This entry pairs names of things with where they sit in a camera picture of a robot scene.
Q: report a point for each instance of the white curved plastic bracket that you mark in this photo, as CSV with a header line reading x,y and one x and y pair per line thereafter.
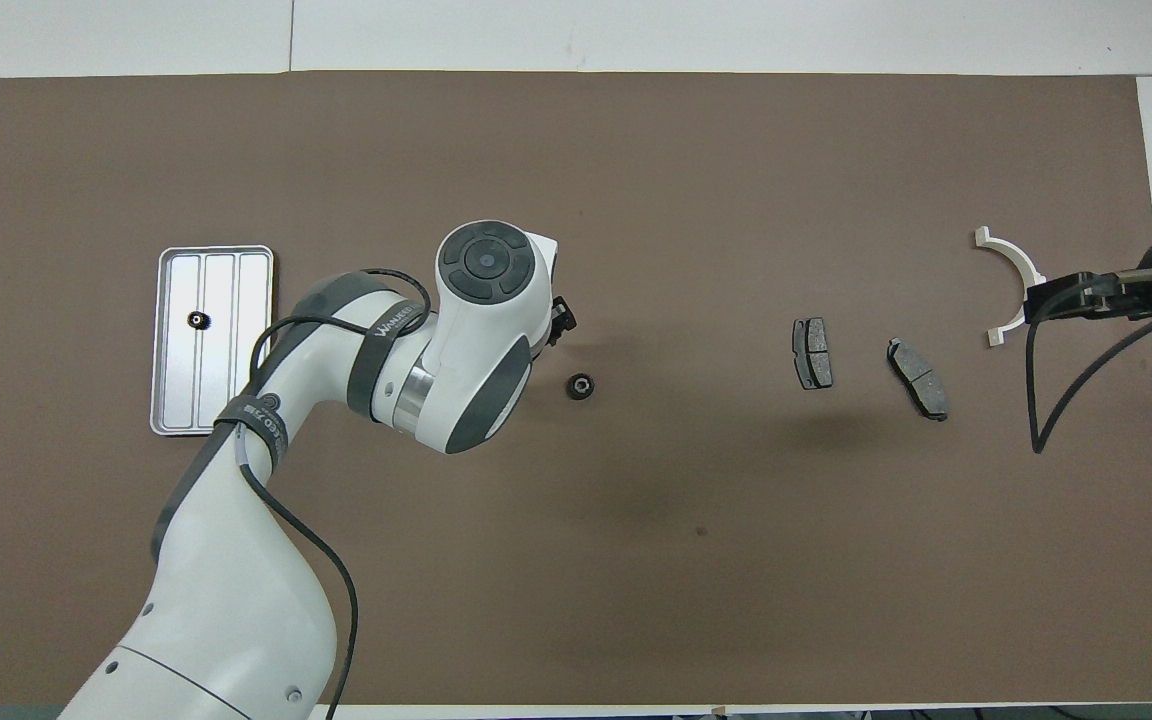
x,y
1011,255

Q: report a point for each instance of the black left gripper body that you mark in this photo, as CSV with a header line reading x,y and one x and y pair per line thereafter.
x,y
561,322

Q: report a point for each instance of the brown table mat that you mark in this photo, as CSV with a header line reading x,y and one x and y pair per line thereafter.
x,y
736,560

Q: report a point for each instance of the large black bearing gear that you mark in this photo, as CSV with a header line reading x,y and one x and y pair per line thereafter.
x,y
581,386

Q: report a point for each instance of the small black bearing gear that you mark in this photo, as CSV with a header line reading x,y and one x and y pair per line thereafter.
x,y
199,320

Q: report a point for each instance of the rectangular grey brake pad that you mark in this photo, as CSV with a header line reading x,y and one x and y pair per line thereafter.
x,y
813,352

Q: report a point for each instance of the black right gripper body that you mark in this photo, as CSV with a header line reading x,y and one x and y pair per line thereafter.
x,y
1076,298

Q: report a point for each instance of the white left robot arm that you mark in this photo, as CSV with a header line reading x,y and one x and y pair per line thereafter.
x,y
236,600

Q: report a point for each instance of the elongated grey brake pad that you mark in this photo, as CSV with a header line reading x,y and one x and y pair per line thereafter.
x,y
918,378

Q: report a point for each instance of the silver metal tray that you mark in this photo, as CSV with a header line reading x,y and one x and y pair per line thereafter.
x,y
176,380

